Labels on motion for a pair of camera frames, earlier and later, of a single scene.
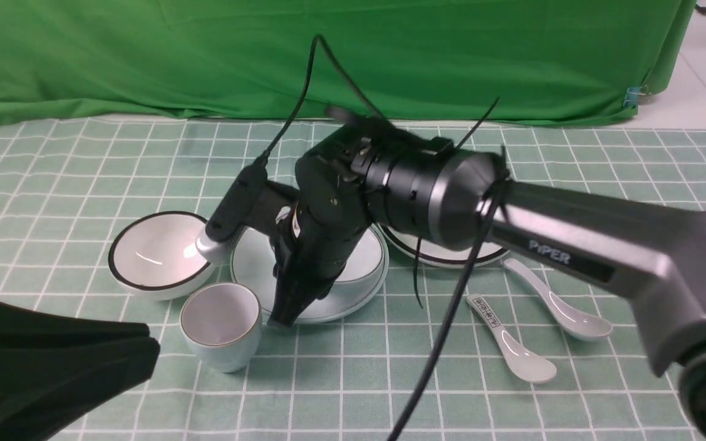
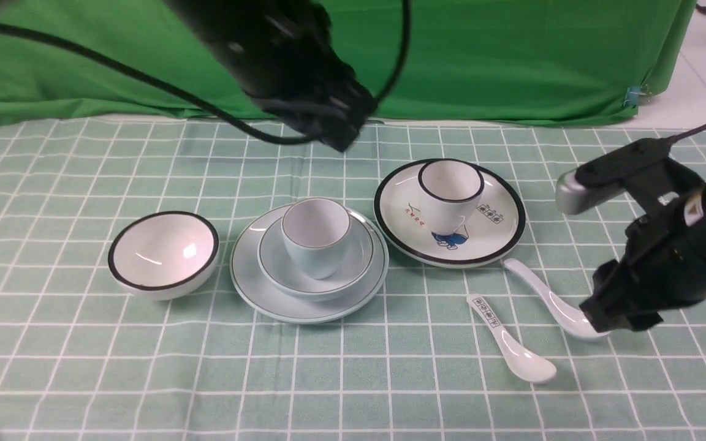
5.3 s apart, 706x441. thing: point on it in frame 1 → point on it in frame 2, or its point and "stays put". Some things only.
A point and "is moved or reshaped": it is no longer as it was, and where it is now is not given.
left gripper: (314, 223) → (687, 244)
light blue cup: (221, 323) is moved or reshaped
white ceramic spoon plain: (578, 320) stays put
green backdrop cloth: (573, 61) stays put
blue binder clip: (633, 94) stays put
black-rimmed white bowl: (155, 255) stays put
